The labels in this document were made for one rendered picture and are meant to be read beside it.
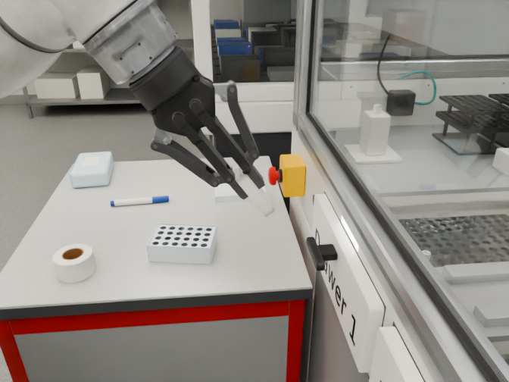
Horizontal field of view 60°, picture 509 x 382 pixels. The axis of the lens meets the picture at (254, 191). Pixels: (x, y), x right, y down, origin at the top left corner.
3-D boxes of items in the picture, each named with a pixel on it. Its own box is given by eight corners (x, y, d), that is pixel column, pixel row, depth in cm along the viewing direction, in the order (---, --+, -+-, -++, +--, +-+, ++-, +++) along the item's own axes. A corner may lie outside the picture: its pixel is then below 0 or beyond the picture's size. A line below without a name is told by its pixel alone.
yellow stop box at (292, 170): (280, 198, 93) (282, 167, 90) (276, 183, 99) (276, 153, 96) (304, 197, 93) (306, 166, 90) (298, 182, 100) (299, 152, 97)
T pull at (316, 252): (316, 273, 61) (316, 264, 60) (305, 242, 68) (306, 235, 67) (341, 271, 61) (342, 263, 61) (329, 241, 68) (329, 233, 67)
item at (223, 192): (215, 202, 108) (214, 196, 107) (214, 186, 116) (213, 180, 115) (266, 199, 109) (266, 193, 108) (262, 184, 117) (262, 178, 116)
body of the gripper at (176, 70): (117, 94, 47) (173, 158, 51) (179, 45, 46) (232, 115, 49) (127, 78, 54) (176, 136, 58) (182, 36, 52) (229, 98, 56)
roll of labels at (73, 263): (48, 277, 82) (43, 259, 80) (76, 257, 88) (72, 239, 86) (76, 286, 80) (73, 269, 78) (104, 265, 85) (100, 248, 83)
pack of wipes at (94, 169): (109, 186, 116) (107, 170, 114) (71, 189, 114) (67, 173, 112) (114, 164, 129) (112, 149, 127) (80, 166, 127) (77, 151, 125)
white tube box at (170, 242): (148, 261, 86) (145, 245, 85) (159, 238, 94) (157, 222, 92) (210, 264, 86) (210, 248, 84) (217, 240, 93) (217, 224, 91)
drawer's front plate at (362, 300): (360, 376, 55) (370, 308, 50) (310, 245, 81) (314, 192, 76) (373, 374, 55) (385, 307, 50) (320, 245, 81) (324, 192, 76)
